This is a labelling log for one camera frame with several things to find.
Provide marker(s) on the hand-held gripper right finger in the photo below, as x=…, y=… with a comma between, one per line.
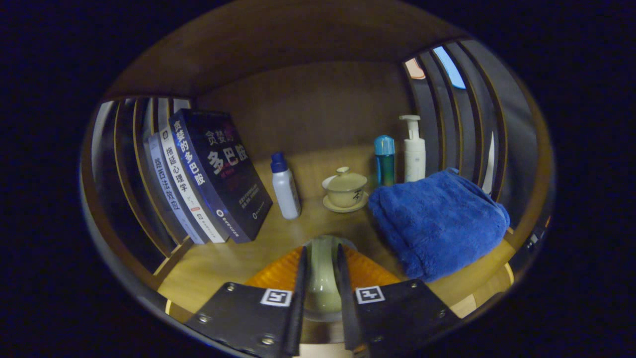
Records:
x=397, y=315

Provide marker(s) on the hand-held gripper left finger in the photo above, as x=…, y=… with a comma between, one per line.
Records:
x=243, y=318

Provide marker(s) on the pale green ceramic vase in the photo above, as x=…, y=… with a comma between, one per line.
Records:
x=323, y=278

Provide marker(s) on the wooden countertop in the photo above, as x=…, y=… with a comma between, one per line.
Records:
x=223, y=268

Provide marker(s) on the wooden cabinet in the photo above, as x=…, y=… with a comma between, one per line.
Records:
x=308, y=30

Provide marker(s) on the blue folded towel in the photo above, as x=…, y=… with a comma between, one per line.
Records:
x=437, y=223

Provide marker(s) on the white bottle with blue cap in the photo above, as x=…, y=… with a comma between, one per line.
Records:
x=286, y=194

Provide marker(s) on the beige lidded tea cup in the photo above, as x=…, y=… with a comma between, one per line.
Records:
x=346, y=189

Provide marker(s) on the white book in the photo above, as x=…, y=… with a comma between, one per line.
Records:
x=186, y=191

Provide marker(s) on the light blue book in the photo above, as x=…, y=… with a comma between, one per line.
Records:
x=166, y=194

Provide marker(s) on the dark navy book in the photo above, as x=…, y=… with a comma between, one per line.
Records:
x=228, y=169

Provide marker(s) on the teal bottle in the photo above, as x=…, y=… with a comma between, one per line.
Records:
x=384, y=164

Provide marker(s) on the white pump bottle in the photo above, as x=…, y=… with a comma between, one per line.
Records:
x=414, y=159

